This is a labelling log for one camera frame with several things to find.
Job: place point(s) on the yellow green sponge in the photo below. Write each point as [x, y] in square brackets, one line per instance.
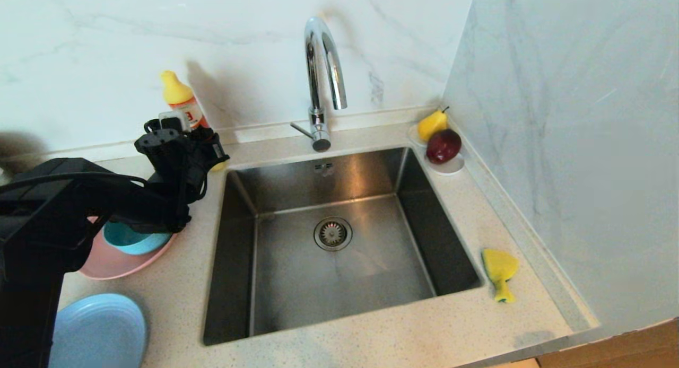
[498, 264]

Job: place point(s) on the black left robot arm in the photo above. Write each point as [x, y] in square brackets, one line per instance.
[53, 209]

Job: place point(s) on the small white dish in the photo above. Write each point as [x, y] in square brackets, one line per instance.
[451, 168]

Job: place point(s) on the chrome gooseneck faucet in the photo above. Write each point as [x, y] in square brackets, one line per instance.
[316, 81]

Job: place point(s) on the yellow orange dish soap bottle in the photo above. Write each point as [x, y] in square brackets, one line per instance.
[177, 92]

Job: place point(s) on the light blue plate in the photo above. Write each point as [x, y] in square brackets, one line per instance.
[101, 331]

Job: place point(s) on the light wooden cabinet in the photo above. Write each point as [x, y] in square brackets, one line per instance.
[636, 347]

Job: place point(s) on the metal sink drain strainer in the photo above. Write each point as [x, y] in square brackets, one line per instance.
[333, 234]

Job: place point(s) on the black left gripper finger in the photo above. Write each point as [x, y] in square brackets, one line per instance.
[216, 149]

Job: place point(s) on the stainless steel sink basin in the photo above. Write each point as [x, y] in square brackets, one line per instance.
[297, 283]

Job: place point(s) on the pink plate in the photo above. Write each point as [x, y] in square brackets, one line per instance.
[116, 267]

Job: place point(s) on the teal bowl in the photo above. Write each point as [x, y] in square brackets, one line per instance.
[132, 241]

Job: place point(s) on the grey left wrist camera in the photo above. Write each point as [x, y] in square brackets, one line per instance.
[174, 120]

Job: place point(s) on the dark red apple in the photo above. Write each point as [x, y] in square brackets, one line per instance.
[443, 146]

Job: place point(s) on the yellow pear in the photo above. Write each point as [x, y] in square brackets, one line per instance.
[431, 125]

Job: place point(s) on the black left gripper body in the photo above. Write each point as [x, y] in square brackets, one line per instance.
[175, 156]

